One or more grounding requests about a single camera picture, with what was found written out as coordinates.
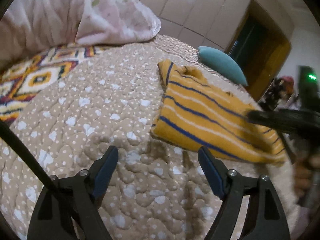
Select teal pillow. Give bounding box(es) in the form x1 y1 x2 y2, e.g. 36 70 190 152
197 46 248 86

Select yellow striped sweater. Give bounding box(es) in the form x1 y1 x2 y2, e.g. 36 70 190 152
151 59 286 164

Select beige glossy wardrobe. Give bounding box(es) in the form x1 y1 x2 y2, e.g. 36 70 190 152
140 0 251 50

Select cluttered shoe rack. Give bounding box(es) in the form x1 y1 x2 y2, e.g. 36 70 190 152
258 76 295 112

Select black cable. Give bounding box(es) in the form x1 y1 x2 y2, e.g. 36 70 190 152
0 119 60 193

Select beige dotted quilt bedspread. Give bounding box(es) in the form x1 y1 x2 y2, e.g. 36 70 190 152
1 36 254 239

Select pink floral duvet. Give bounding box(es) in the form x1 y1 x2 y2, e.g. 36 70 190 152
1 0 161 69

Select person right hand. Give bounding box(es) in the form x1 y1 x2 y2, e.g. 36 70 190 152
293 153 319 198

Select dark wooden door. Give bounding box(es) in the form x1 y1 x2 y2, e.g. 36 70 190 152
225 0 291 101

